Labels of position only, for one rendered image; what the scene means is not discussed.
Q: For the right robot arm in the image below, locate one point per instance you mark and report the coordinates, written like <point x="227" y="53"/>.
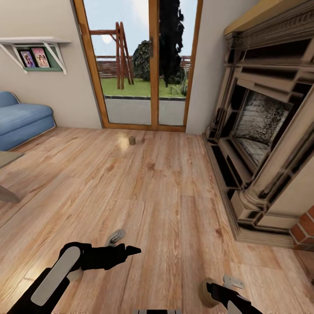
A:
<point x="232" y="300"/>

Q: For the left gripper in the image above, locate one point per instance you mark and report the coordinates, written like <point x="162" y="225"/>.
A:
<point x="112" y="256"/>

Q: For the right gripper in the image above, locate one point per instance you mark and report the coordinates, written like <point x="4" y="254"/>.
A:
<point x="218" y="292"/>

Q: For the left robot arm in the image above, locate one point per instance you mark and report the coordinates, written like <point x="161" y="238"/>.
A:
<point x="45" y="292"/>

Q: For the countertop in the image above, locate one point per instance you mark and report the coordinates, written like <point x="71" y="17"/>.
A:
<point x="264" y="10"/>

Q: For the pillar candle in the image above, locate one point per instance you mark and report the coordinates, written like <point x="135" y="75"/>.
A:
<point x="75" y="274"/>
<point x="132" y="140"/>
<point x="205" y="296"/>

